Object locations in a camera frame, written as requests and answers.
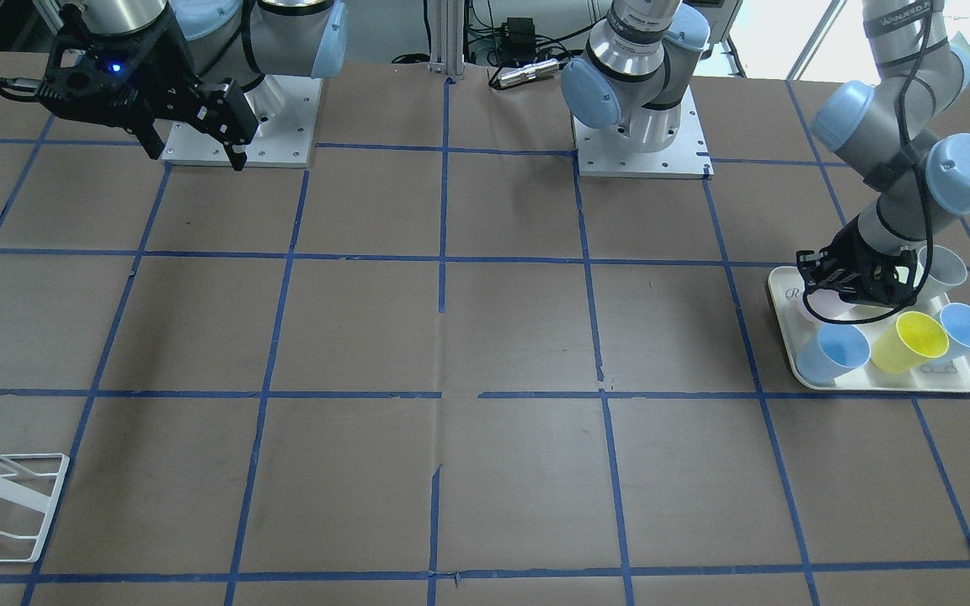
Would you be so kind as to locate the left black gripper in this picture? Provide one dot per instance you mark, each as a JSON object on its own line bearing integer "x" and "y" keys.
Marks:
{"x": 862, "y": 255}

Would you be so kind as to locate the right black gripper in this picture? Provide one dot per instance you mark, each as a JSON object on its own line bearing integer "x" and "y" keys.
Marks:
{"x": 172, "y": 77}

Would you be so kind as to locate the pink plastic cup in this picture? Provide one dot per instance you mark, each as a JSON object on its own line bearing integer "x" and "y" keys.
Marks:
{"x": 822, "y": 304}

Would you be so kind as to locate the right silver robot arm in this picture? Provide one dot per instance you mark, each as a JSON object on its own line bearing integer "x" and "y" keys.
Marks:
{"x": 205, "y": 83}

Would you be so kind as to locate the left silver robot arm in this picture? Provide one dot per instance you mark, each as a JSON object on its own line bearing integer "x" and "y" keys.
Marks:
{"x": 635, "y": 70}

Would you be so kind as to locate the light blue cup near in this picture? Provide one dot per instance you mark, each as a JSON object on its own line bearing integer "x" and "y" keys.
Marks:
{"x": 833, "y": 351}

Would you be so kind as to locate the light blue cup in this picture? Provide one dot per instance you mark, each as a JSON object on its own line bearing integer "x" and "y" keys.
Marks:
{"x": 955, "y": 319}
{"x": 833, "y": 351}

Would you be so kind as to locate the yellow plastic cup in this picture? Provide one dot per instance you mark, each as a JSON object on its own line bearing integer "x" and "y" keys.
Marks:
{"x": 913, "y": 339}

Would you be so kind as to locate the grey plastic cup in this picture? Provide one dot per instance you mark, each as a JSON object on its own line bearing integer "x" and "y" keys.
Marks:
{"x": 938, "y": 271}

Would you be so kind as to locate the light blue cup far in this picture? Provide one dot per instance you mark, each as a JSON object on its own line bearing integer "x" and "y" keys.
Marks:
{"x": 955, "y": 319}

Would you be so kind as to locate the cream plastic tray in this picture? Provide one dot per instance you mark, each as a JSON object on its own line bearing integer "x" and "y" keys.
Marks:
{"x": 784, "y": 285}

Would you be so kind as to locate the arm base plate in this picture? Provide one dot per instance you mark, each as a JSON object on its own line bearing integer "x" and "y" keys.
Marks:
{"x": 656, "y": 144}
{"x": 287, "y": 109}

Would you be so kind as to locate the aluminium frame post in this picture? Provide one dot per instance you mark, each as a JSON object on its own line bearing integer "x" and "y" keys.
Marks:
{"x": 447, "y": 36}

